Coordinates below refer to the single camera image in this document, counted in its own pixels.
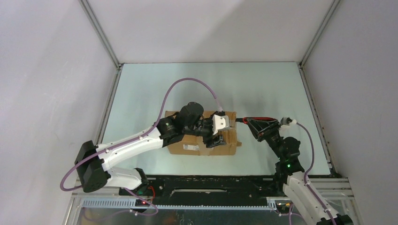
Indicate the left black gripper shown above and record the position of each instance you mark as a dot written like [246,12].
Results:
[207,140]

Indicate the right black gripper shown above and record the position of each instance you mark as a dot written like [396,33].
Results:
[262,135]

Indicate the red black utility knife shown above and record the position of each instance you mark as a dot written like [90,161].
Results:
[257,120]

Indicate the brown cardboard express box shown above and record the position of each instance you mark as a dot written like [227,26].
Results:
[193,145]

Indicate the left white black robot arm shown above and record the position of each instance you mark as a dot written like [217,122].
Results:
[96,165]

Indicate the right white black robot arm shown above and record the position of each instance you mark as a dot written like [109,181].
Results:
[290,177]

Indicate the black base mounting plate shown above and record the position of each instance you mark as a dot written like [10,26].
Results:
[160,184]

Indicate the right small circuit board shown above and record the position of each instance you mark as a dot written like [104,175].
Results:
[284,206]

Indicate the small circuit board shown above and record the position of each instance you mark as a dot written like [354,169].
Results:
[284,206]
[142,203]

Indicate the left small circuit board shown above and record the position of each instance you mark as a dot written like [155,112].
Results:
[142,203]

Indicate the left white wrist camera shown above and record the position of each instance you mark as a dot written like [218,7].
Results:
[220,123]

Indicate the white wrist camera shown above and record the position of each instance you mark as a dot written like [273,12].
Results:
[220,123]
[287,122]

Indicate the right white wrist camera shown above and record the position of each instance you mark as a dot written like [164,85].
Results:
[287,122]

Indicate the aluminium frame rail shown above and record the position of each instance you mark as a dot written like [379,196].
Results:
[88,10]

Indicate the grey slotted cable duct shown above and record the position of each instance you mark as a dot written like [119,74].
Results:
[128,203]

